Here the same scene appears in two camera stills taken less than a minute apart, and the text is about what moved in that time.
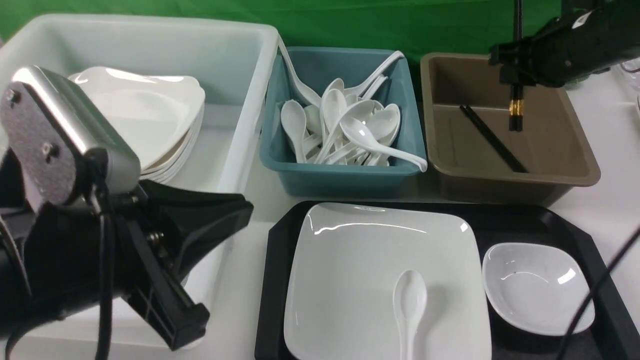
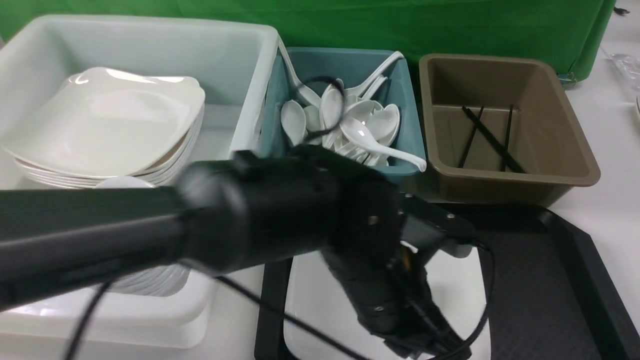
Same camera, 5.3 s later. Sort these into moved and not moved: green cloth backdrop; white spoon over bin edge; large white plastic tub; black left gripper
Moved: black left gripper
Not moved: large white plastic tub; white spoon over bin edge; green cloth backdrop
